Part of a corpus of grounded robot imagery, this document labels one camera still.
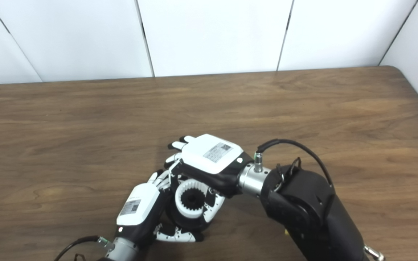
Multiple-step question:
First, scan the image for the white plastic ring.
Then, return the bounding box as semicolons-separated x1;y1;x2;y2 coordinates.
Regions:
174;180;214;219

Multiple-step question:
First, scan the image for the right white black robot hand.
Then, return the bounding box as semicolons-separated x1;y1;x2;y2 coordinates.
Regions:
164;134;255;222

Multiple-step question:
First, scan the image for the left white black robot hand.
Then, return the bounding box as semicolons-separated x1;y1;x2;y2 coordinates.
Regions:
116;169;204;250

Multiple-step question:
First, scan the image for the round black plastic part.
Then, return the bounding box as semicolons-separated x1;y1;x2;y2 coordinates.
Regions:
165;175;226;233

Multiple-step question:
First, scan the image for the thick black left wrist cable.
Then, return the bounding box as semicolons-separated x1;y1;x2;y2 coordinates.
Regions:
53;235;116;261

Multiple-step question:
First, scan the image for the thin black right arm wire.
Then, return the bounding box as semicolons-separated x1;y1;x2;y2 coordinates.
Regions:
275;157;303;192

